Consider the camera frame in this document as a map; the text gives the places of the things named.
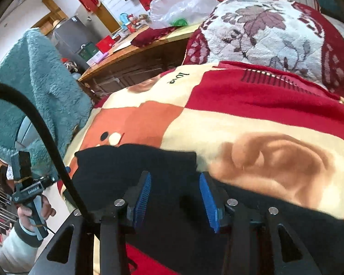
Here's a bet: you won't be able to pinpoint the wooden table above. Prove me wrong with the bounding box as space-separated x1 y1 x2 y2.
79 24 201 98

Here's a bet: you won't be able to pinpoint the red orange printed blanket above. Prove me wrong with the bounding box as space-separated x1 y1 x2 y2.
57 61 344 275

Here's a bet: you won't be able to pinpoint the colourful toy figurines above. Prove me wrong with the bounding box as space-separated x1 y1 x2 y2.
120 13 150 33

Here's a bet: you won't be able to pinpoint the dark red cloth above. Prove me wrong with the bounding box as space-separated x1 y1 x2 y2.
131 26 178 48

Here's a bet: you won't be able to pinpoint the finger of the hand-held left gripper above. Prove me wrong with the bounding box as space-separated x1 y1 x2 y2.
42 165 72 191

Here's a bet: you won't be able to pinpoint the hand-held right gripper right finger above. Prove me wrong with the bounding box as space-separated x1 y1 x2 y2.
199 171 323 275

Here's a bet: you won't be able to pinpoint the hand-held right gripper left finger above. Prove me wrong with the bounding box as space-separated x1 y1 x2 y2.
29 171 152 275

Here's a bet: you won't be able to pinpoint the black cable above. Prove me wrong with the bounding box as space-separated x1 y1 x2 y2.
0 81 94 224

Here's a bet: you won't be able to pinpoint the teal fluffy blanket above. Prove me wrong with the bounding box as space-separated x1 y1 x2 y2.
0 28 94 164

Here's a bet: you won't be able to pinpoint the person's left hand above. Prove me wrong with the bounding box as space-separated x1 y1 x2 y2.
17 196 57 227

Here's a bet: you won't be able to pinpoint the floral quilted pillow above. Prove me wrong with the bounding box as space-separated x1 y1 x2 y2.
182 0 344 98

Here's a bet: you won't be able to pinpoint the green box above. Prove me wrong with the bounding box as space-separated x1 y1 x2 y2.
78 42 102 61

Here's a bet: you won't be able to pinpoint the person's left forearm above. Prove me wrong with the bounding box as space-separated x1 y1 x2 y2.
0 222 46 274

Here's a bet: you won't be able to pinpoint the metal wire rack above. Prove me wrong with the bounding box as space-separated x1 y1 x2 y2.
0 189 19 235

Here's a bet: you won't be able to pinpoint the red gift box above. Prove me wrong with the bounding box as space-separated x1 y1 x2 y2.
95 36 117 53

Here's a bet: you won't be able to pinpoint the clear plastic bag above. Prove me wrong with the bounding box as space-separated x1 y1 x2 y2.
149 0 220 30

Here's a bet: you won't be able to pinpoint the black pants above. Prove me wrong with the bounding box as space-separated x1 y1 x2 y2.
64 144 344 275

